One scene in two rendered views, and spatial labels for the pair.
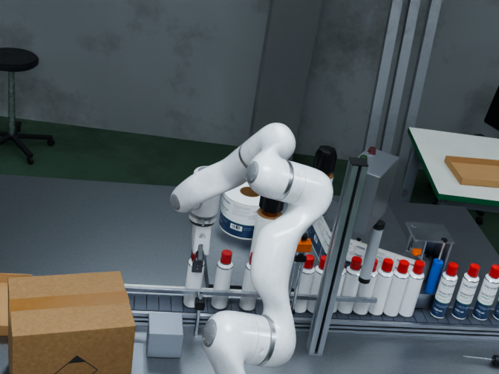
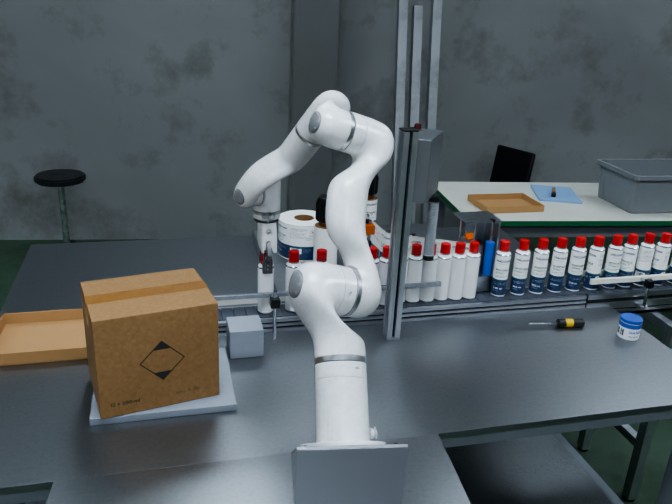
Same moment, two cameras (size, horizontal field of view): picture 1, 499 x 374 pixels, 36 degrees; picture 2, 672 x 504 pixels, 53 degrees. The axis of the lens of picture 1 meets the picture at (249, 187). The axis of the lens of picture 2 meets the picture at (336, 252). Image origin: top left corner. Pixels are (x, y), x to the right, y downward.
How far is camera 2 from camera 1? 54 cm
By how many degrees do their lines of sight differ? 8
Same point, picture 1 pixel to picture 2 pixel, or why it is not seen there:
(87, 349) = (172, 333)
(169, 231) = (232, 267)
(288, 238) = (359, 182)
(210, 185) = (271, 170)
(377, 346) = (449, 326)
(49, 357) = (132, 344)
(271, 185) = (335, 130)
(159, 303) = (234, 313)
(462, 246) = not seen: hidden behind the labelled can
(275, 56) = not seen: hidden behind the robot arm
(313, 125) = not seen: hidden behind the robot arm
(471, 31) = (466, 108)
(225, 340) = (313, 284)
